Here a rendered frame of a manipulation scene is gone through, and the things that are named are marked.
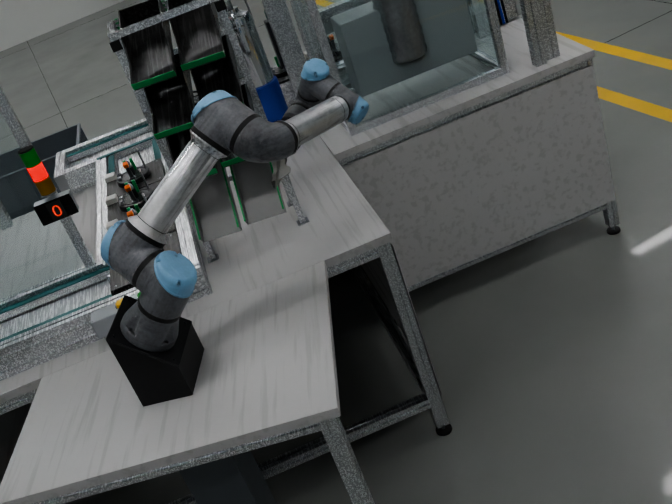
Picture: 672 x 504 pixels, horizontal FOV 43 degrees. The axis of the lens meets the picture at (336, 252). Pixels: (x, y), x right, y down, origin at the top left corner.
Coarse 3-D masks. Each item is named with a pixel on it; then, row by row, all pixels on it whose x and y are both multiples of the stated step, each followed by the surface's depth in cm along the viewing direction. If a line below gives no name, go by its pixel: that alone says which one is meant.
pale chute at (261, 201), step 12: (240, 168) 276; (252, 168) 275; (264, 168) 275; (240, 180) 275; (252, 180) 274; (264, 180) 274; (240, 192) 274; (252, 192) 273; (264, 192) 273; (276, 192) 272; (240, 204) 269; (252, 204) 272; (264, 204) 272; (276, 204) 271; (252, 216) 271; (264, 216) 271
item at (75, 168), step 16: (512, 0) 395; (512, 16) 398; (288, 96) 387; (128, 128) 405; (144, 128) 403; (80, 144) 406; (96, 144) 402; (112, 144) 403; (128, 144) 398; (144, 144) 385; (64, 160) 393; (80, 160) 400; (96, 160) 380; (112, 160) 377; (128, 160) 379; (64, 176) 378; (80, 176) 380
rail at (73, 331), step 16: (208, 288) 267; (96, 304) 264; (64, 320) 261; (80, 320) 261; (16, 336) 262; (32, 336) 259; (48, 336) 261; (64, 336) 262; (80, 336) 263; (96, 336) 265; (0, 352) 259; (16, 352) 260; (32, 352) 262; (48, 352) 264; (64, 352) 264; (0, 368) 261; (16, 368) 263
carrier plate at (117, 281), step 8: (176, 232) 288; (168, 240) 284; (176, 240) 282; (168, 248) 279; (176, 248) 277; (112, 272) 277; (112, 280) 272; (120, 280) 270; (112, 288) 267; (120, 288) 266; (128, 288) 267
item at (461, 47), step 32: (320, 0) 314; (352, 0) 317; (416, 0) 323; (448, 0) 326; (480, 0) 329; (352, 32) 322; (384, 32) 325; (448, 32) 332; (480, 32) 335; (352, 64) 328; (384, 64) 331; (416, 64) 334; (448, 64) 337; (480, 64) 341; (384, 96) 337; (416, 96) 340
